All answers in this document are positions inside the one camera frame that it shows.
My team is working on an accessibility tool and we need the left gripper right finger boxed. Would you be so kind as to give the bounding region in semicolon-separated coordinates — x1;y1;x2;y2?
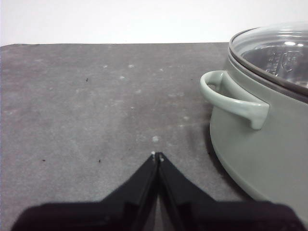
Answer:
158;152;304;231

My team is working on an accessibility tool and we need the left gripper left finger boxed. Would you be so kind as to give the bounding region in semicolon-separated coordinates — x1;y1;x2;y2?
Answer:
11;152;159;231

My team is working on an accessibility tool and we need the glass lid with green knob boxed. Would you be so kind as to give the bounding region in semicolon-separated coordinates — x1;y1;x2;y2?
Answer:
228;21;308;104

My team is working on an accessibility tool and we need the pale green electric steamer pot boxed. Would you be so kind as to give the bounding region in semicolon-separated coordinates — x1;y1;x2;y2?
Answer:
199;45;308;206

